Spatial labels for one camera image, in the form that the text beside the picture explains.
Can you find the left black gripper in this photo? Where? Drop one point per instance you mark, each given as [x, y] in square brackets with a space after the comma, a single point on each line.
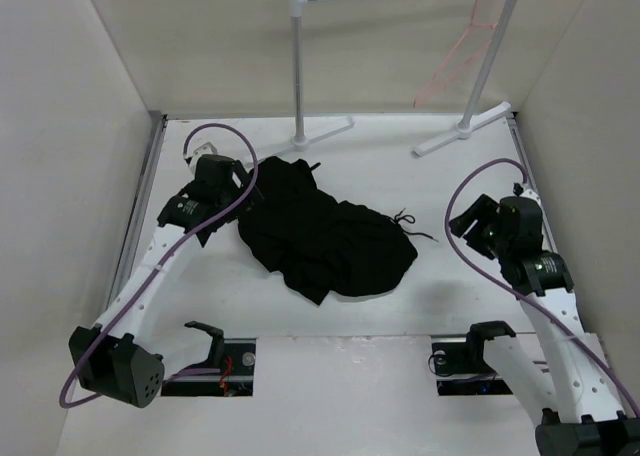
[241, 179]

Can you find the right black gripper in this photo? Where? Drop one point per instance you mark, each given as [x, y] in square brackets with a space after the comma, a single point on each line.
[484, 208]

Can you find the black trousers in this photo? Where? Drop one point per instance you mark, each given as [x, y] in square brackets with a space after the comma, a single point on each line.
[320, 245]

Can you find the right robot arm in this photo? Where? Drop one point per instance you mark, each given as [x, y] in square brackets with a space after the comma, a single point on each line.
[570, 403]

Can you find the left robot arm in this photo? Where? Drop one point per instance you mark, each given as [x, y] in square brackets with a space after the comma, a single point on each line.
[119, 356]

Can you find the white clothes rack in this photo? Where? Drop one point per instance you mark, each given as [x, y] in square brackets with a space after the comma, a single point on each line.
[470, 121]

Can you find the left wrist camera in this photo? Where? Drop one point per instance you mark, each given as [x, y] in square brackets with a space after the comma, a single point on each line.
[205, 149]

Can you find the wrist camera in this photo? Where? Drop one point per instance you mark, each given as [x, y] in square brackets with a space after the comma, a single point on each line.
[205, 149]
[523, 190]

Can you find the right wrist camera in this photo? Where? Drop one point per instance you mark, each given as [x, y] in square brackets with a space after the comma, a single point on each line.
[523, 190]

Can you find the pink wire hanger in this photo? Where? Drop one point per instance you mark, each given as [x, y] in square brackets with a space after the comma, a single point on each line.
[473, 41]

